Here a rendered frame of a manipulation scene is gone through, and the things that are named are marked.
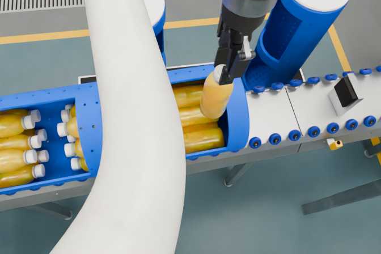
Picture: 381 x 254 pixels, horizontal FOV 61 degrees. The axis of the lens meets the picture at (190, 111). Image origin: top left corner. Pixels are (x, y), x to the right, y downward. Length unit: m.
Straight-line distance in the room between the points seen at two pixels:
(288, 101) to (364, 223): 1.25
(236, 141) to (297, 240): 1.30
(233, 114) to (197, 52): 1.57
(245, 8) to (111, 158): 0.33
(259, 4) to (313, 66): 2.16
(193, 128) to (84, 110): 0.37
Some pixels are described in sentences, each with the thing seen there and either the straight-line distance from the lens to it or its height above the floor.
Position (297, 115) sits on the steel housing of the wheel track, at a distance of 1.31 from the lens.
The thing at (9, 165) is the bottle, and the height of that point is 1.12.
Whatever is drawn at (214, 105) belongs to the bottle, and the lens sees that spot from 0.80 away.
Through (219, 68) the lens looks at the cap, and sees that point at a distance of 0.72.
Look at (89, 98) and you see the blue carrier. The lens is 0.93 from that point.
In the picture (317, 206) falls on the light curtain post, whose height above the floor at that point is 0.22.
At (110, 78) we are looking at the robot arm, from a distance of 0.26.
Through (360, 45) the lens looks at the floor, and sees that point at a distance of 2.92.
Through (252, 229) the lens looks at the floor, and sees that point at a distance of 2.11.
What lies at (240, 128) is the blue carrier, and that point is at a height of 1.18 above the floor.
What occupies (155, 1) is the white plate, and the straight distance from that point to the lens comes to 1.36.
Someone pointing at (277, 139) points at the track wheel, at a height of 0.97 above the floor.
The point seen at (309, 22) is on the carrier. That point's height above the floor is 0.96.
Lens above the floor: 2.05
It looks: 67 degrees down
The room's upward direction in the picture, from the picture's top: 9 degrees clockwise
